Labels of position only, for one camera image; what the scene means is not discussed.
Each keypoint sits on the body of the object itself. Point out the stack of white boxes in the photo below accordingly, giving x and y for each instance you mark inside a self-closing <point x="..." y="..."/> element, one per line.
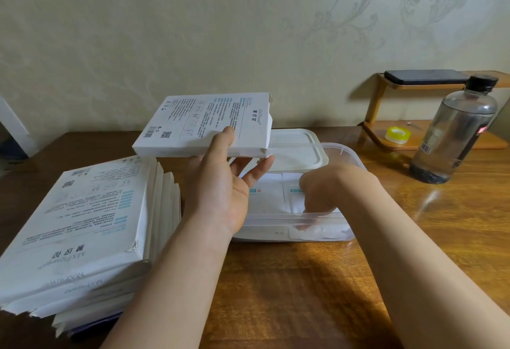
<point x="79" y="217"/>

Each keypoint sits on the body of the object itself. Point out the person's right forearm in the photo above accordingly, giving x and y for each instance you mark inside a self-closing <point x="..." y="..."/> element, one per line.
<point x="422" y="277"/>

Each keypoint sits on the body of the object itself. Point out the small wooden desk shelf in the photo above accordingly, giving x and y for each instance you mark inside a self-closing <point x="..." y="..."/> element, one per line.
<point x="492" y="141"/>

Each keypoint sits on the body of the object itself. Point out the white container lid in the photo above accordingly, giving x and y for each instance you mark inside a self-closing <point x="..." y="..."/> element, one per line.
<point x="295" y="149"/>

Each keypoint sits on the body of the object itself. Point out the black smartphone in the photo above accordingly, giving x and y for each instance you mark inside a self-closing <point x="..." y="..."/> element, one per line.
<point x="426" y="77"/>

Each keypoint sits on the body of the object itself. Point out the person's left forearm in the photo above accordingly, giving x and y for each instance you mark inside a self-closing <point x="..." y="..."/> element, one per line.
<point x="167" y="285"/>

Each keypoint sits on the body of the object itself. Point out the clear plastic container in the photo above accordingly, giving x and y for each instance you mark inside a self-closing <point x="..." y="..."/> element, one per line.
<point x="263" y="226"/>

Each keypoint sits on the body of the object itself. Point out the dark blue bundle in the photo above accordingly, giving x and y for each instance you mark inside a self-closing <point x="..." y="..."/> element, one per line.
<point x="14" y="149"/>

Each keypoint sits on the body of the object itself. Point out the white bookshelf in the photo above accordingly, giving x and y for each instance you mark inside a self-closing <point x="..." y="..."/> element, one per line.
<point x="16" y="129"/>

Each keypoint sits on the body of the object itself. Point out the white sachets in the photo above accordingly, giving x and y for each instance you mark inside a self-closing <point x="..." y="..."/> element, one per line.
<point x="267" y="201"/>
<point x="293" y="201"/>

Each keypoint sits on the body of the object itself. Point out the person's left hand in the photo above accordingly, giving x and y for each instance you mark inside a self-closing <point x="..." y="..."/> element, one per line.
<point x="215" y="197"/>

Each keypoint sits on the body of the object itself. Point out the white box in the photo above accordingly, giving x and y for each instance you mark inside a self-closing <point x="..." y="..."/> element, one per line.
<point x="207" y="118"/>

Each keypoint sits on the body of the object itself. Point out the clear bottle with black cap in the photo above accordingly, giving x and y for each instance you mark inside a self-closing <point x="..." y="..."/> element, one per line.
<point x="454" y="133"/>

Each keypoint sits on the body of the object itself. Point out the person's right hand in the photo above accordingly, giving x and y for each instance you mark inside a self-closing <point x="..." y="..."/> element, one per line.
<point x="338" y="189"/>

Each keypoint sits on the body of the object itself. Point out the yellow tape roll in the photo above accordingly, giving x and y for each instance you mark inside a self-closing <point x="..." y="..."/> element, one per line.
<point x="397" y="134"/>

